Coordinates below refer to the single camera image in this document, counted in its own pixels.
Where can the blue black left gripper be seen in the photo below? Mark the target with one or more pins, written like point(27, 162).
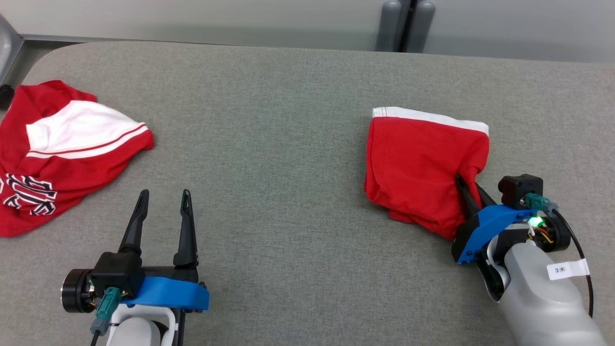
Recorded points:
point(168, 293)

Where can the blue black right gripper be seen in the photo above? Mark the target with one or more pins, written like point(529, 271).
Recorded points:
point(485, 226)

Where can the red shorts with white stripe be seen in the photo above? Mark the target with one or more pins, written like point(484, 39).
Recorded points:
point(418, 163)

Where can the red basketball jersey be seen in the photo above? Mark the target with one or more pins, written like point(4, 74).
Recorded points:
point(72, 168)

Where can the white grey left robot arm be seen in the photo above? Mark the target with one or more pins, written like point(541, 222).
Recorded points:
point(137, 331)

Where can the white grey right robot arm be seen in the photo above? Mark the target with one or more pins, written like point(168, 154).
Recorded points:
point(538, 302)

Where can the black round foot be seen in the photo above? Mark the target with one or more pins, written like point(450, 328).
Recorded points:
point(6, 96)

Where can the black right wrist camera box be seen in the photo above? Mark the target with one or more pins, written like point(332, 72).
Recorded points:
point(519, 190)

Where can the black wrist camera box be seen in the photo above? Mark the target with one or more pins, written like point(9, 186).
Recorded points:
point(519, 190)
point(117, 271)

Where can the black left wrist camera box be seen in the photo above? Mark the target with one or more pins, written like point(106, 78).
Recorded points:
point(117, 271)

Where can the grey cylindrical post foot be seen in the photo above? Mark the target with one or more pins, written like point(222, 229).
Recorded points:
point(423, 26)
point(388, 26)

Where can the grey partition base rail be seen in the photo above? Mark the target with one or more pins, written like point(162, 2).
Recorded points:
point(192, 42)

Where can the grey metal frame leg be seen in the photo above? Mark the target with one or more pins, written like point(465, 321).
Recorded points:
point(8, 48)

